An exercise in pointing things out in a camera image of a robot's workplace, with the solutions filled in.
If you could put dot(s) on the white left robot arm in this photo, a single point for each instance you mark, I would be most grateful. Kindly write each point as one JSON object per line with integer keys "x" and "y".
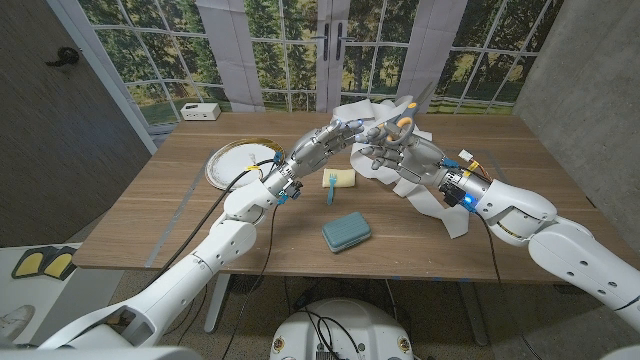
{"x": 210, "y": 250}

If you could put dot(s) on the yellow sponge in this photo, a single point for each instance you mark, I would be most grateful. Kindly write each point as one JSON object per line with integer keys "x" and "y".
{"x": 346, "y": 177}

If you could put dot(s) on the white receipt paper strip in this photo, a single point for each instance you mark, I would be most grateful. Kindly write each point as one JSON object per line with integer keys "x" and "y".
{"x": 455, "y": 227}

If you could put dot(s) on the printed window backdrop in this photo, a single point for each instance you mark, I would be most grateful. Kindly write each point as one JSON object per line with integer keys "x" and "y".
{"x": 165, "y": 60}

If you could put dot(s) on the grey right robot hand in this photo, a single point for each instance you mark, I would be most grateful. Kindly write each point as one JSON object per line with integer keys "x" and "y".
{"x": 420, "y": 157}

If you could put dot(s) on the grey orange scissors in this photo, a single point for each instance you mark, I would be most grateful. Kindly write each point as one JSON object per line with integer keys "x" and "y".
{"x": 407, "y": 120}

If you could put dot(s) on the white sneaker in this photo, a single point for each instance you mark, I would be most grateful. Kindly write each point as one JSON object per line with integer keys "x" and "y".
{"x": 15, "y": 322}

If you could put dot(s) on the grey table leg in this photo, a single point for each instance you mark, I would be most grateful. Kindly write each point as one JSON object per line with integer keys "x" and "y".
{"x": 472, "y": 315}

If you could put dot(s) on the white table leg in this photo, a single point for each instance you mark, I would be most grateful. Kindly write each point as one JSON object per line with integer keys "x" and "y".
{"x": 217, "y": 310}

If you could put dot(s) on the teal soapbox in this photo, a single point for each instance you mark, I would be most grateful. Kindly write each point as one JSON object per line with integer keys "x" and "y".
{"x": 346, "y": 231}

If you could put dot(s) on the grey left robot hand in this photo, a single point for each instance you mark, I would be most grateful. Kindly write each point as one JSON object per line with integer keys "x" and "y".
{"x": 320, "y": 147}

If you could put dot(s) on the yellow black foot pad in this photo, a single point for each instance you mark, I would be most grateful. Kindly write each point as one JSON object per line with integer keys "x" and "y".
{"x": 65, "y": 262}
{"x": 30, "y": 262}

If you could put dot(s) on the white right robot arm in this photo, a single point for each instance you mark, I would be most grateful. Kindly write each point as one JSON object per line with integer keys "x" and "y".
{"x": 565, "y": 250}

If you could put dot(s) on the white power box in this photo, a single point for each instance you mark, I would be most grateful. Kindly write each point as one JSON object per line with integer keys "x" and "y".
{"x": 200, "y": 111}

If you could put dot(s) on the white robot torso base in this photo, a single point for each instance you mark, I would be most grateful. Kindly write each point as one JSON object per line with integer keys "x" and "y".
{"x": 350, "y": 325}

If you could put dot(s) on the gold rimmed paper plate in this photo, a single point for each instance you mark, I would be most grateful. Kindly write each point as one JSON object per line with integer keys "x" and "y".
{"x": 225, "y": 170}

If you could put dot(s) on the blue plastic fork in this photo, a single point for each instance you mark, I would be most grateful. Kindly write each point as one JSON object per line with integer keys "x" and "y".
{"x": 330, "y": 192}

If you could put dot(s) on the dark round floor fan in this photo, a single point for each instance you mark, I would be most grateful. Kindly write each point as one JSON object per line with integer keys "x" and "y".
{"x": 246, "y": 283}

